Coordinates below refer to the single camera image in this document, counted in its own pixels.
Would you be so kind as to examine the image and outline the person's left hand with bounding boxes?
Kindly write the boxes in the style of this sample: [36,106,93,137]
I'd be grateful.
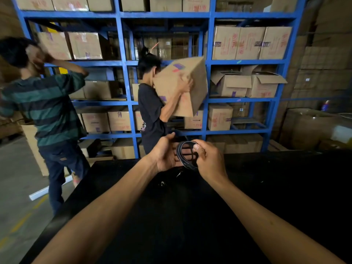
[147,132,193,173]

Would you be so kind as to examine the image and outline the open-flap cardboard box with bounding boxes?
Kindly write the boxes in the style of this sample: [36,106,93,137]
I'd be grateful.
[210,69,252,98]
[246,72,288,99]

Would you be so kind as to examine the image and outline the white plastic pipe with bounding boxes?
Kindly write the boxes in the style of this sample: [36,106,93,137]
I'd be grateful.
[29,175,74,201]

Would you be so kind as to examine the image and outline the flattened cardboard pile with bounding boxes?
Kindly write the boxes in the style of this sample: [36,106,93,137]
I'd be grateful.
[0,111,25,139]

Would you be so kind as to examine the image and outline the person's left forearm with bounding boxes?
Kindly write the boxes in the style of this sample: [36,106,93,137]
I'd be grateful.
[32,156,159,264]

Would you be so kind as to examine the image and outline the large open-top cardboard bin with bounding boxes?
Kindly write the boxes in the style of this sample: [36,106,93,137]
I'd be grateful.
[279,108,340,150]

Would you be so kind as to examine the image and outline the white plastic container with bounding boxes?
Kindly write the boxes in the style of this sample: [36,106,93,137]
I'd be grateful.
[331,125,352,145]

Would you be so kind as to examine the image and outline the person's right hand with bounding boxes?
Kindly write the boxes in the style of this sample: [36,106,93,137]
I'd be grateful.
[192,139,229,185]

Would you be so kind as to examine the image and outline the rows of shelved cardboard boxes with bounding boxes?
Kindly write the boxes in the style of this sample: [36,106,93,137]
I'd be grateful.
[14,0,299,160]

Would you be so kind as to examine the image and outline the tall plain cardboard box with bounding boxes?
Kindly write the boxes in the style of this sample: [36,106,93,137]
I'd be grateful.
[21,123,71,177]

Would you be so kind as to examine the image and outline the person's right forearm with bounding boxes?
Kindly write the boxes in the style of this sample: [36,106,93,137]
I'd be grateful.
[213,176,346,264]

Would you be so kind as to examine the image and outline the purple-labelled tilted carton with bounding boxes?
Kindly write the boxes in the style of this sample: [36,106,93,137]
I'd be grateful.
[153,56,208,118]

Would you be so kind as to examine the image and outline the pile of stacked brown cartons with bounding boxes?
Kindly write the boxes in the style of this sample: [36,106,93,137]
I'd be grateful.
[271,0,352,113]

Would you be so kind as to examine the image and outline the blue metal shelf rack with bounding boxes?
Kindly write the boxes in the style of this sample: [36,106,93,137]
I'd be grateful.
[11,0,307,160]

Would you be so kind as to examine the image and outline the black cable ring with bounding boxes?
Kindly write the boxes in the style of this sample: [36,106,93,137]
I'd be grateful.
[176,141,199,171]

